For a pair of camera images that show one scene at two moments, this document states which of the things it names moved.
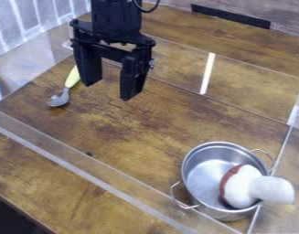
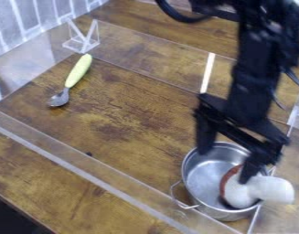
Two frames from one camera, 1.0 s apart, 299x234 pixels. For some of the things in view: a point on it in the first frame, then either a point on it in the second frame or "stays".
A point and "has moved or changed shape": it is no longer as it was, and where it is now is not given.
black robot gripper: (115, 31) -> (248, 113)
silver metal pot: (222, 151) has moved or changed shape
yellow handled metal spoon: (62, 98) stays
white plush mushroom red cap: (244, 186) stays
